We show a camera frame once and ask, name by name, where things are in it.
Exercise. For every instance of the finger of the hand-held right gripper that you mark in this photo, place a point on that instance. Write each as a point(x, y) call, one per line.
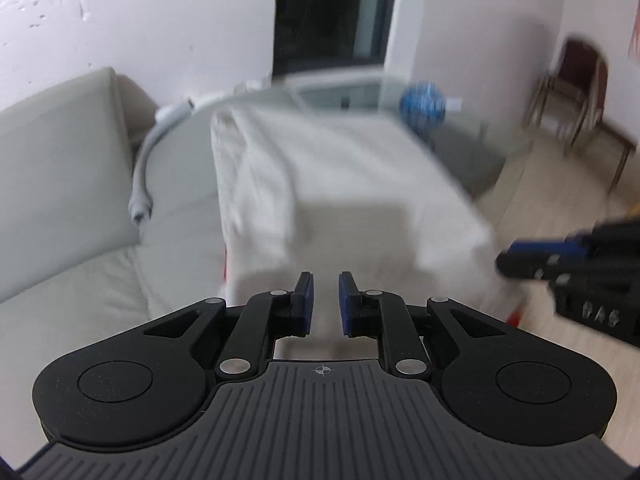
point(545, 247)
point(522, 266)

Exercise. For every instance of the dark window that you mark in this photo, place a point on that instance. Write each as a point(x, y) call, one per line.
point(330, 10)

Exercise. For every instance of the dark wooden chair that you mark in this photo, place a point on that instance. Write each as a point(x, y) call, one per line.
point(582, 90)

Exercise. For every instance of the light grey sofa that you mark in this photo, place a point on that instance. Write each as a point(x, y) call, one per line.
point(60, 170)

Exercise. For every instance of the glass side table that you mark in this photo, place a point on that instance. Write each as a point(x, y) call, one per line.
point(465, 155)

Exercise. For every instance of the white t-shirt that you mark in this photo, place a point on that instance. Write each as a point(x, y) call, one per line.
point(350, 185)

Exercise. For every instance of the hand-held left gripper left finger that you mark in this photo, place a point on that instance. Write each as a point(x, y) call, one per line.
point(305, 305)

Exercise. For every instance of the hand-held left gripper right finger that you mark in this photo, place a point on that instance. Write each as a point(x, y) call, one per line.
point(346, 305)

